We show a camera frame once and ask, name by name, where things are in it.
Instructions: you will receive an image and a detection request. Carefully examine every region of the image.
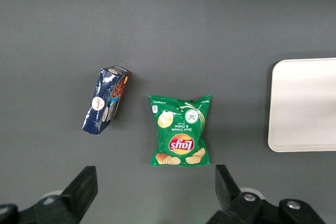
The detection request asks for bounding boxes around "blue chocolate cookie box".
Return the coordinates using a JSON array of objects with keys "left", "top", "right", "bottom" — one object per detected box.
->
[{"left": 81, "top": 65, "right": 132, "bottom": 136}]

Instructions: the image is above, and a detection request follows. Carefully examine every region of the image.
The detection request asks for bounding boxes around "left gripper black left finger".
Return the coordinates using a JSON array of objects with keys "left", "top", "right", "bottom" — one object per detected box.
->
[{"left": 35, "top": 166, "right": 98, "bottom": 224}]

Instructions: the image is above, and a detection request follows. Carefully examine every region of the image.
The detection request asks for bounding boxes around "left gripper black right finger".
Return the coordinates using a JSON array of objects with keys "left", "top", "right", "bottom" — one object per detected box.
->
[{"left": 207, "top": 165, "right": 279, "bottom": 224}]

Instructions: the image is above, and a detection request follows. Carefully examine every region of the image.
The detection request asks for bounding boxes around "green Lay's chips bag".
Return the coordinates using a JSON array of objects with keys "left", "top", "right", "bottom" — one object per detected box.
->
[{"left": 148, "top": 94, "right": 212, "bottom": 167}]

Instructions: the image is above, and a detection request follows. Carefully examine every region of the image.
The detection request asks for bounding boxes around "beige plastic tray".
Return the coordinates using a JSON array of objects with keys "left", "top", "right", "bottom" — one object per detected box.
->
[{"left": 267, "top": 57, "right": 336, "bottom": 153}]

